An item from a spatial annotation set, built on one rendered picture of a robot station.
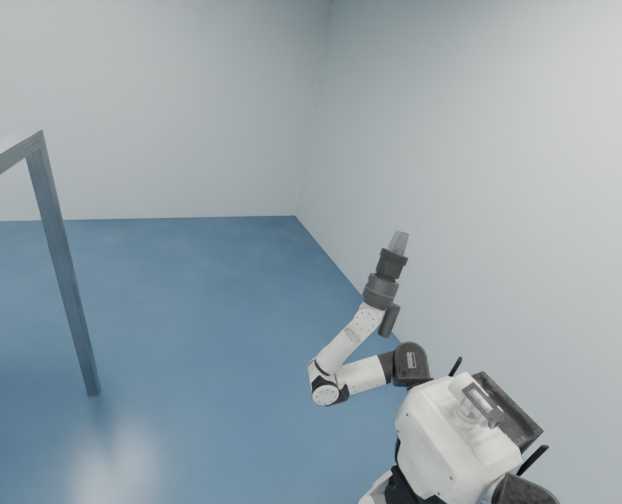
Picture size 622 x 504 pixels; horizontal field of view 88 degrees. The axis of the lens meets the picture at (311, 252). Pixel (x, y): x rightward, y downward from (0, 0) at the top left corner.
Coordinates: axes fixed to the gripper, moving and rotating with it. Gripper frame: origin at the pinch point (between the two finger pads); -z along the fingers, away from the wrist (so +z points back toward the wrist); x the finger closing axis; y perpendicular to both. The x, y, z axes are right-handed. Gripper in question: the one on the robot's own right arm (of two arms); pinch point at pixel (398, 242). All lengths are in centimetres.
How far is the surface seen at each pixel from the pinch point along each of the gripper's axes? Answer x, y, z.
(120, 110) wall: -270, 249, -32
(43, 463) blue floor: -66, 117, 173
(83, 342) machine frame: -86, 123, 113
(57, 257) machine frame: -63, 133, 61
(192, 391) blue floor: -118, 62, 144
